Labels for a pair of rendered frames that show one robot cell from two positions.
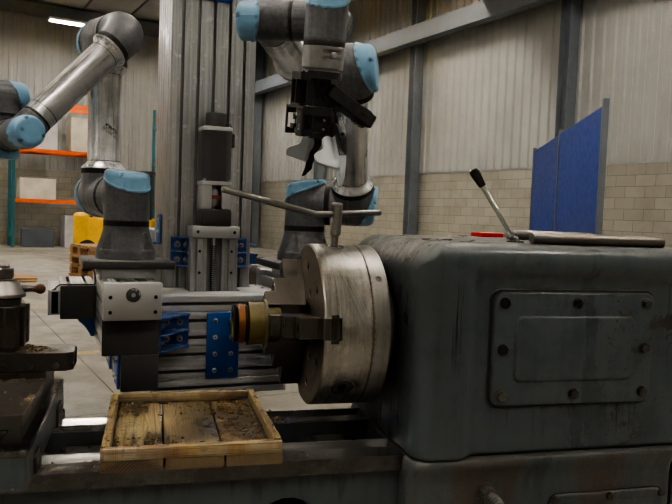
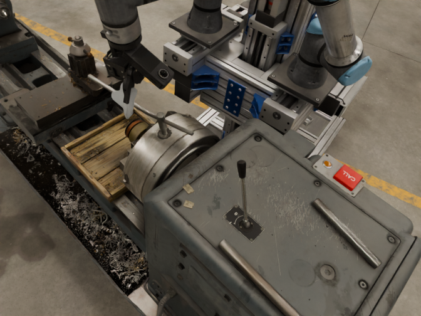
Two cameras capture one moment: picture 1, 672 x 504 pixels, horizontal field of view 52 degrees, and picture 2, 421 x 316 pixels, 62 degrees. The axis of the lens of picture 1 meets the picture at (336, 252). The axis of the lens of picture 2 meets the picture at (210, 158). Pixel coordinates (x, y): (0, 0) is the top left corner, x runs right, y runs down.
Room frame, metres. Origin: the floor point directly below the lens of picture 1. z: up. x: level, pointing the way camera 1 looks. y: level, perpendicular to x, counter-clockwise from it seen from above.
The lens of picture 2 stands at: (1.04, -0.59, 1.98)
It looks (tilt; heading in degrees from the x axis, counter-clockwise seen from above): 51 degrees down; 50
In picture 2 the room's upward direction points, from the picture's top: 11 degrees clockwise
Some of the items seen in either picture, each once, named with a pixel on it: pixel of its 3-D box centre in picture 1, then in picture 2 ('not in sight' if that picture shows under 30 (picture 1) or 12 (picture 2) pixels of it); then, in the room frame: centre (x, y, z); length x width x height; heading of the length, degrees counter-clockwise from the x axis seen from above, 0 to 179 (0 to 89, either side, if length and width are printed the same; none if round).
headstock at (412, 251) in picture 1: (506, 330); (269, 245); (1.50, -0.38, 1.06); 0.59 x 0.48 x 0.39; 105
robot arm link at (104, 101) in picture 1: (104, 118); not in sight; (1.92, 0.65, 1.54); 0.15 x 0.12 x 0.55; 44
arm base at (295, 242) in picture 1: (303, 243); (310, 65); (2.01, 0.09, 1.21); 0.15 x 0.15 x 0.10
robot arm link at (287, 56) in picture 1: (284, 47); not in sight; (1.57, 0.13, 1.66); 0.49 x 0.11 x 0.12; 175
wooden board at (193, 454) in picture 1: (188, 424); (123, 150); (1.31, 0.27, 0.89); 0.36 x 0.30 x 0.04; 15
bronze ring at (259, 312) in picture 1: (256, 323); (141, 135); (1.34, 0.15, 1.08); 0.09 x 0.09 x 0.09; 15
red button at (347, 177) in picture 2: (487, 236); (347, 178); (1.71, -0.37, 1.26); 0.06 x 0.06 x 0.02; 15
